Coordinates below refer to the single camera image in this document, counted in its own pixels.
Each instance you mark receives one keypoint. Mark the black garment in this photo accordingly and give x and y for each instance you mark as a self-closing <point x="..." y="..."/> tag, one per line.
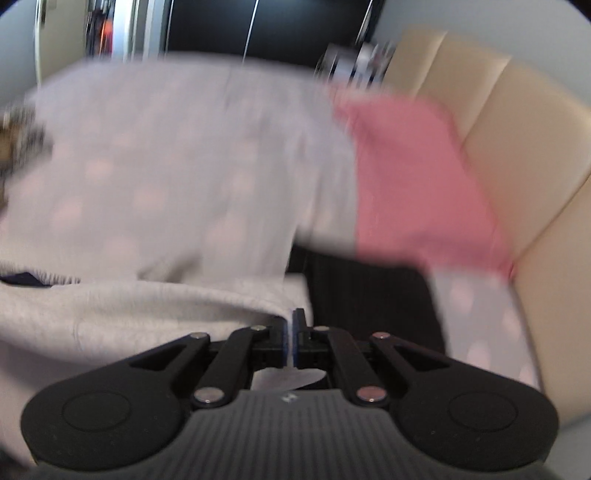
<point x="364" y="295"/>

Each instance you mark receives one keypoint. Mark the dark wardrobe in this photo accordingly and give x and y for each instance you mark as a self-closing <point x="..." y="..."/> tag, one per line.
<point x="277" y="25"/>

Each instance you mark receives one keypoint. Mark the grey patterned garment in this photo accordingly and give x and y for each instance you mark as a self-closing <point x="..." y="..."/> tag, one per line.
<point x="32" y="134"/>

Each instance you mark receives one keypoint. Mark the white door frame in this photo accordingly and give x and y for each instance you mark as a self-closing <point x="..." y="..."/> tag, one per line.
<point x="147" y="27"/>

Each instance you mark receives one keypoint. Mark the grey pink-dotted bedsheet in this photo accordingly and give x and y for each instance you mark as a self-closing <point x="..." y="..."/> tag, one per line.
<point x="175" y="161"/>

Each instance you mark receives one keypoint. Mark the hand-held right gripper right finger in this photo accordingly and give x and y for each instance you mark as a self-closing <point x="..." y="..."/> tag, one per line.
<point x="298" y="341"/>

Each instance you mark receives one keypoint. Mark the pink blanket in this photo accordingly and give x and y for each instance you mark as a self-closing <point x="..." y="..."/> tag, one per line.
<point x="406" y="184"/>

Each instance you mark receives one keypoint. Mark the light grey sweatshirt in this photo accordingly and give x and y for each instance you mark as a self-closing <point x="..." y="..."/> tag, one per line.
<point x="138" y="314"/>

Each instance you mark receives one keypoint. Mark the cluttered shelf unit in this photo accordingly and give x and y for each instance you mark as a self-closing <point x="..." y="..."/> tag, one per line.
<point x="355" y="60"/>

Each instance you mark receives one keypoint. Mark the beige padded headboard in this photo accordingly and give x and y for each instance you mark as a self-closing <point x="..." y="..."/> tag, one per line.
<point x="531" y="161"/>

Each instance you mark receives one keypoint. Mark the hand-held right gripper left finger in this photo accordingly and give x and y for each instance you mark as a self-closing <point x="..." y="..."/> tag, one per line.
<point x="282" y="344"/>

